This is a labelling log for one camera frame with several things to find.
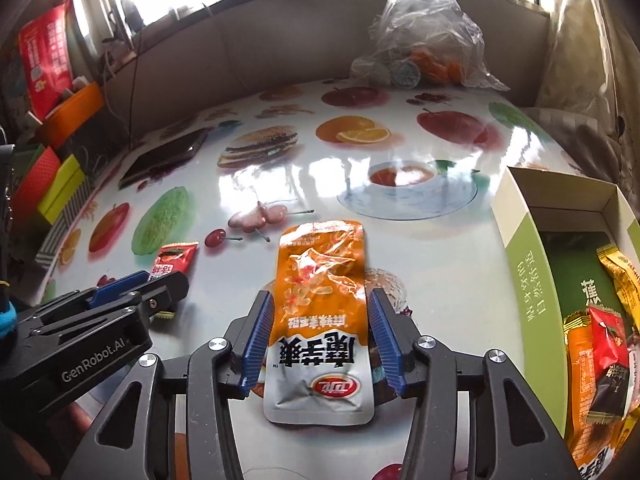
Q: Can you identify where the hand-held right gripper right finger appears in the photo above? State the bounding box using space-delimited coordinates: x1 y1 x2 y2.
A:
366 287 581 480

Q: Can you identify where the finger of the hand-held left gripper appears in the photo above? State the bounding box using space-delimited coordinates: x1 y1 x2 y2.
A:
30 274 191 342
42 270 152 312

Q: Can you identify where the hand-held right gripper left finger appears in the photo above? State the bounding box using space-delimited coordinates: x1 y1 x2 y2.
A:
60 289 276 480

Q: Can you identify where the red small snack packet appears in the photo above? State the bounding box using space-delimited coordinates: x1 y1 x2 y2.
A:
149 241 200 322
586 306 628 363

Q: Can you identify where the orange silver snack pouch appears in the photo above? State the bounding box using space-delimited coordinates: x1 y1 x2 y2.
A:
564 327 618 480
263 219 377 427

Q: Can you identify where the green white cardboard box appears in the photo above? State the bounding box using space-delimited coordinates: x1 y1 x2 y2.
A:
491 164 640 480

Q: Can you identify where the dark brown snack packet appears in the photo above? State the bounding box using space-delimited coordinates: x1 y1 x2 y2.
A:
586 357 633 425

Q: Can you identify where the person's left hand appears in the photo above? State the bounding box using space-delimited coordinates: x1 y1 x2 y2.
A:
0 400 97 480

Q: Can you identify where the black white striped box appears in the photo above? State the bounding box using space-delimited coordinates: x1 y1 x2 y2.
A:
34 175 97 272

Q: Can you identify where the blue fuzzy cloth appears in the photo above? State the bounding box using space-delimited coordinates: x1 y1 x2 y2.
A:
0 299 19 347

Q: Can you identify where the printed food tablecloth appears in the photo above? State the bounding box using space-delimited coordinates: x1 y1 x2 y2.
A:
37 77 591 480

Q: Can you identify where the yellow-green box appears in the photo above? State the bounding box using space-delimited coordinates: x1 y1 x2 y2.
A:
36 155 87 224

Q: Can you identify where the red textured box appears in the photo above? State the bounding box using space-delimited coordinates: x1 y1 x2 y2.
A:
11 147 62 222

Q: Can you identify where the black smartphone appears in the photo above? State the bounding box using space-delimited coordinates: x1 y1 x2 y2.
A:
119 127 209 187

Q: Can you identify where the orange box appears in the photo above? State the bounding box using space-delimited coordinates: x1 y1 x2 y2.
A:
39 82 107 149

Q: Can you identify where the white charger plug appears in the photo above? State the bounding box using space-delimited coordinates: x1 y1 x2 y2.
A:
101 35 137 82

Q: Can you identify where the red snack bag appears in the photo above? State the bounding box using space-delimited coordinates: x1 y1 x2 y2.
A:
18 0 74 117

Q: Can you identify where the round foil-lid cup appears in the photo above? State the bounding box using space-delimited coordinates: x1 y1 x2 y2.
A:
391 59 422 87

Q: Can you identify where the grey cloth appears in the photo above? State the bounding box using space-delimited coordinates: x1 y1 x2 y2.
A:
527 106 623 183

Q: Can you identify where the orange packet in bag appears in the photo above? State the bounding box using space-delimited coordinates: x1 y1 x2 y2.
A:
410 46 463 85

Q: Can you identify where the clear plastic bag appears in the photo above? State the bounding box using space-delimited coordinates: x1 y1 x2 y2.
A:
350 0 511 92

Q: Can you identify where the cream patterned curtain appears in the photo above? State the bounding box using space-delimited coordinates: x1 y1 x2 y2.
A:
525 0 640 191

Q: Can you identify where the thin black cable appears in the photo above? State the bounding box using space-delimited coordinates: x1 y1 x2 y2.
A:
126 25 147 152

